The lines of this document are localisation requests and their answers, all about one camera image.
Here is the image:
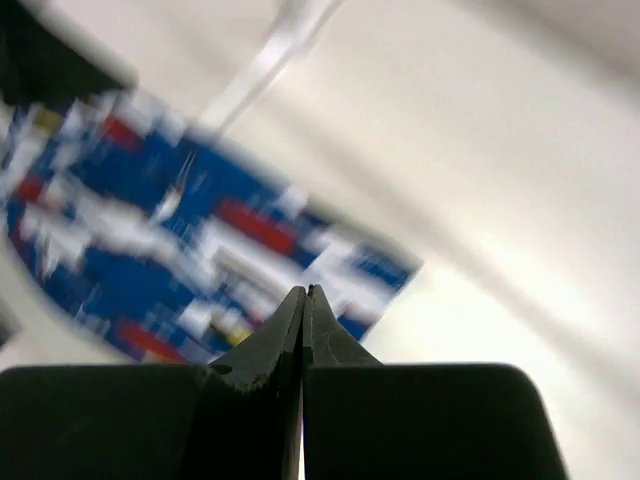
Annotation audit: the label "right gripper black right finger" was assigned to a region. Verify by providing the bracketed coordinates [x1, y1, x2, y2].
[302, 285, 382, 479]

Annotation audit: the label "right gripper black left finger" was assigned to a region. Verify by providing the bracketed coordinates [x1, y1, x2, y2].
[211, 287, 305, 479]

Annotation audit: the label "blue white red patterned trousers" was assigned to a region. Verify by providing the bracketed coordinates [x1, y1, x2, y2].
[1, 92, 420, 364]

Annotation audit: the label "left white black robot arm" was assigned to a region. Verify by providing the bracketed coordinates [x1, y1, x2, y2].
[1, 1, 138, 107]

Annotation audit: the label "white and silver clothes rack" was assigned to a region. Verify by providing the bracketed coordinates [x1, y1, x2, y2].
[199, 0, 341, 132]

